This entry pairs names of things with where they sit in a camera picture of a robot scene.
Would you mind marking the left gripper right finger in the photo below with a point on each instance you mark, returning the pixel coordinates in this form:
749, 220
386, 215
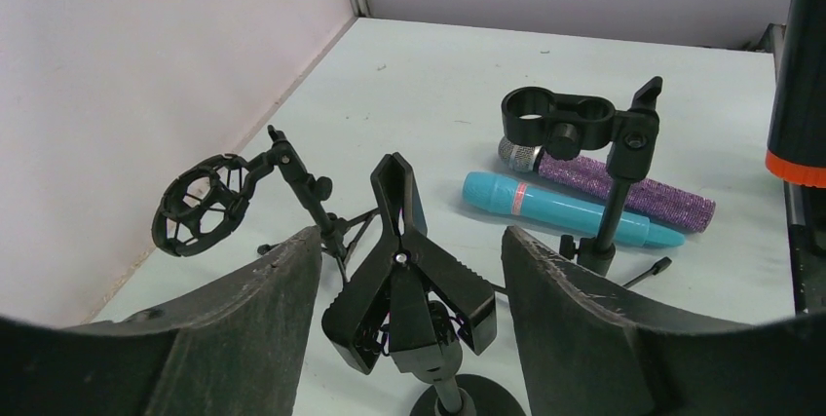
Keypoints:
588, 346

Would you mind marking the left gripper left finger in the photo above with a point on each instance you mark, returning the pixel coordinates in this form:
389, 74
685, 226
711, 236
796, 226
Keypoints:
235, 346

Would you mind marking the round base clip mic stand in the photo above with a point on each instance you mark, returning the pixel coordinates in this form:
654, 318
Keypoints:
416, 303

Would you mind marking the black microphone orange end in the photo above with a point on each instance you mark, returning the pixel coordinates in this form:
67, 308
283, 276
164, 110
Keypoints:
796, 143

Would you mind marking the tripod stand with double clamp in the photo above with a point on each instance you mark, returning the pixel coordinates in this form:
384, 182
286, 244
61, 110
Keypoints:
565, 125

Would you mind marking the teal blue microphone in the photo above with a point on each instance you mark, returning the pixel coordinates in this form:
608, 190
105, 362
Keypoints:
504, 195

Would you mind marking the tripod stand with shock mount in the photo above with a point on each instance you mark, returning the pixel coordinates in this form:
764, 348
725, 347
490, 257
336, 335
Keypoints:
208, 202

